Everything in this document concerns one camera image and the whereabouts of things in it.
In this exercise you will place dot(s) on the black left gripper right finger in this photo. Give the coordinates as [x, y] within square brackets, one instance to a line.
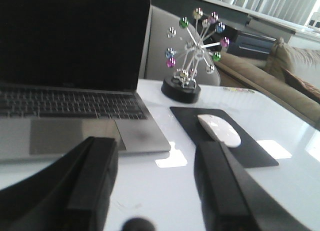
[231, 200]

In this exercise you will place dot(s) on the white computer mouse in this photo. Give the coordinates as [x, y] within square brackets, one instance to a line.
[219, 130]

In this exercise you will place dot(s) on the white counter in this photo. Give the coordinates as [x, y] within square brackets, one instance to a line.
[287, 18]

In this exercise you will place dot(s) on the dark grey laptop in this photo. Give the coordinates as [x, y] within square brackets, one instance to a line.
[69, 70]

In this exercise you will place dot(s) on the beige sofa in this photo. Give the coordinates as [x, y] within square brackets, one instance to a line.
[290, 77]

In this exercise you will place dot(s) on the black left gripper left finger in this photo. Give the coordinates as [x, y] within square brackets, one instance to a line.
[71, 194]

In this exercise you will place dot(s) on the right grey armchair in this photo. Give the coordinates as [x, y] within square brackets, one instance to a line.
[166, 33]

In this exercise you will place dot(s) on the ferris wheel desk ornament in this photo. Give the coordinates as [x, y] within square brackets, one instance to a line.
[182, 86]

